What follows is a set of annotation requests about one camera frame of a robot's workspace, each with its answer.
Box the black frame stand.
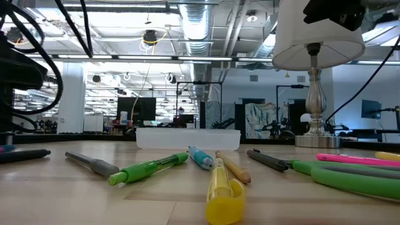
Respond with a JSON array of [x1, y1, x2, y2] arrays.
[[176, 81, 223, 128], [275, 84, 310, 132]]

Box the wall mounted screen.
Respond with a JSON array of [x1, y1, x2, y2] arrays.
[[361, 99, 383, 120]]

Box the green scissors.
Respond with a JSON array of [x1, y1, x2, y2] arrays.
[[286, 159, 400, 201]]

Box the black ceiling cable reel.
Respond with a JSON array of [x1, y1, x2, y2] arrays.
[[5, 26, 25, 44], [142, 29, 159, 45]]

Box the black aluminium table frame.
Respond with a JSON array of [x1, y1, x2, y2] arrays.
[[0, 132, 400, 153]]

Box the black pen with clip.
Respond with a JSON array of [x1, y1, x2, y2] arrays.
[[246, 148, 290, 173]]

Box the white cabinet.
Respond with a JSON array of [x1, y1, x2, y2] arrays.
[[83, 114, 104, 133]]

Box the green mechanical pencil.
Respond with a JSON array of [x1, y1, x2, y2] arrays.
[[107, 152, 189, 186]]

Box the grey pen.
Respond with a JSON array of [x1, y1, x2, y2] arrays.
[[64, 151, 121, 178]]

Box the black computer monitor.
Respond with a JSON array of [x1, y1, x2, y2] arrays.
[[117, 97, 157, 126]]

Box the white square pillar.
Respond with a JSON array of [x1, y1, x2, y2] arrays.
[[57, 62, 87, 134]]

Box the white shade table lamp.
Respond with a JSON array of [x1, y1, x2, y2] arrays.
[[271, 0, 366, 149]]

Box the clear plastic supply box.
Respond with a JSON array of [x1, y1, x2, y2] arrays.
[[136, 127, 241, 151]]

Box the silver ventilation duct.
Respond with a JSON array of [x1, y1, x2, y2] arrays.
[[179, 0, 214, 101]]

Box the yellow highlighter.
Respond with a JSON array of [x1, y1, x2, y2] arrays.
[[205, 157, 247, 225], [374, 151, 400, 162]]

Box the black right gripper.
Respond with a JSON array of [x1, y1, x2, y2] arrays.
[[302, 0, 366, 32]]

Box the black cable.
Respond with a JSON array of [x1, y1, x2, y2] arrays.
[[54, 0, 94, 59], [324, 32, 400, 124], [0, 0, 64, 132]]

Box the printed curtain panel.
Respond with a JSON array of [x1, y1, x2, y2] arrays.
[[245, 102, 290, 139], [205, 100, 236, 129]]

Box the natural wood pencil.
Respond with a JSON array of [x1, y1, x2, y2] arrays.
[[215, 150, 252, 184]]

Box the pink highlighter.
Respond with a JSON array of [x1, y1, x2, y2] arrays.
[[316, 152, 400, 168]]

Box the long ceiling light bar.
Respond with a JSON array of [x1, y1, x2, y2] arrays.
[[23, 54, 274, 63]]

